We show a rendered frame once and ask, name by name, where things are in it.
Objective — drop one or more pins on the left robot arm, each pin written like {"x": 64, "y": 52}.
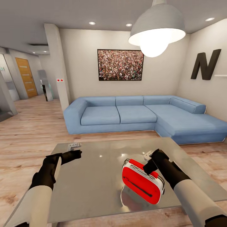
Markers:
{"x": 34, "y": 208}

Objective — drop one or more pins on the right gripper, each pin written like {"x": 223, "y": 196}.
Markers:
{"x": 148, "y": 168}

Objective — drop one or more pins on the radio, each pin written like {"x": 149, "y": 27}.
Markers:
{"x": 149, "y": 187}

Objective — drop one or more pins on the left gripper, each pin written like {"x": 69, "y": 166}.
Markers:
{"x": 76, "y": 154}

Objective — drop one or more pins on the standing mirror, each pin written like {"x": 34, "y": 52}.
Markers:
{"x": 45, "y": 85}

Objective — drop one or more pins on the sofa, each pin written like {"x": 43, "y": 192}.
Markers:
{"x": 171, "y": 116}

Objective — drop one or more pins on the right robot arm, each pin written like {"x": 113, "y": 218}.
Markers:
{"x": 200, "y": 208}

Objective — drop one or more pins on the coffee table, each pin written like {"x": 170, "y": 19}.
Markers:
{"x": 92, "y": 186}

